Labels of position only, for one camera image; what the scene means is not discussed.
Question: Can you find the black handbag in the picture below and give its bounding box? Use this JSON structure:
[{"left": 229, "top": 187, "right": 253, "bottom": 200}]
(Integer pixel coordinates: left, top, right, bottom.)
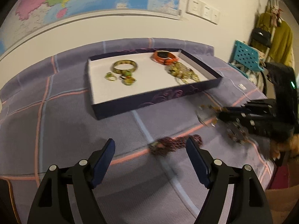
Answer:
[{"left": 251, "top": 28, "right": 272, "bottom": 48}]

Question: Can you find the teal plastic stool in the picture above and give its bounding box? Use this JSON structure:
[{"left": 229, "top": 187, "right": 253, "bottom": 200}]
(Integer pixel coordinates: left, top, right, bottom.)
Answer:
[{"left": 228, "top": 40, "right": 264, "bottom": 78}]

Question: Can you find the white wall socket panel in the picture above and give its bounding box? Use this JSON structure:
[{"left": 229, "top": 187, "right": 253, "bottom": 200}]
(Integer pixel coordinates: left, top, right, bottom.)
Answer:
[{"left": 186, "top": 0, "right": 221, "bottom": 25}]

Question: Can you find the dark purple tray box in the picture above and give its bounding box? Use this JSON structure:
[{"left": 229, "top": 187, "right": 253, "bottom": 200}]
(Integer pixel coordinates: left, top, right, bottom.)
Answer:
[{"left": 88, "top": 49, "right": 222, "bottom": 120}]

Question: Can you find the person right hand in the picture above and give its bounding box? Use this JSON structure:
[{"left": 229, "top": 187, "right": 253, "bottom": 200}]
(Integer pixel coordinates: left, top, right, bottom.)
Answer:
[{"left": 270, "top": 134, "right": 298, "bottom": 159}]

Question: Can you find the small green stone ring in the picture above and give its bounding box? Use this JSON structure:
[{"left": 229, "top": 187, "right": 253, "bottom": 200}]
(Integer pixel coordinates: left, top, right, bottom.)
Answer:
[{"left": 104, "top": 72, "right": 118, "bottom": 82}]

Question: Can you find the olive green bangle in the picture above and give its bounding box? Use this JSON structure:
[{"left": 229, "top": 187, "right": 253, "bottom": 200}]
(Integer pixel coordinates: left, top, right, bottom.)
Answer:
[{"left": 112, "top": 59, "right": 138, "bottom": 74}]

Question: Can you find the orange smart watch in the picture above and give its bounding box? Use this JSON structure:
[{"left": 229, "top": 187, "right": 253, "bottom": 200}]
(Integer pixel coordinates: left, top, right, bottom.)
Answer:
[{"left": 153, "top": 50, "right": 178, "bottom": 65}]

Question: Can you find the purple plaid bedsheet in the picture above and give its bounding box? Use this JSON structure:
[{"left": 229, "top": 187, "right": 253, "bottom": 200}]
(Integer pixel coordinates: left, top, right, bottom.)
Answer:
[{"left": 1, "top": 38, "right": 274, "bottom": 223}]

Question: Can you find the clear amber bead bracelet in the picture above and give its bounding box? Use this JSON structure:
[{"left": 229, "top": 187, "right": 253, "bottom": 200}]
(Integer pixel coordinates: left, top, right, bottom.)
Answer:
[{"left": 195, "top": 104, "right": 250, "bottom": 145}]

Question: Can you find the yellow bead necklace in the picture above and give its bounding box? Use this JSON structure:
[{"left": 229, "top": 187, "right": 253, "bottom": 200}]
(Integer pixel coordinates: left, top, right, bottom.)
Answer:
[{"left": 166, "top": 61, "right": 201, "bottom": 85}]

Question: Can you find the white fabric label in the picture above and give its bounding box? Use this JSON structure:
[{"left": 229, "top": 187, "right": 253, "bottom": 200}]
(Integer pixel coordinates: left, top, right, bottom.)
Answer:
[{"left": 238, "top": 84, "right": 246, "bottom": 91}]

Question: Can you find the yellow hanging garment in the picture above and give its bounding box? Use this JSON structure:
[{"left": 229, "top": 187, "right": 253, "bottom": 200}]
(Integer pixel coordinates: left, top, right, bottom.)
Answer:
[{"left": 256, "top": 13, "right": 293, "bottom": 67}]

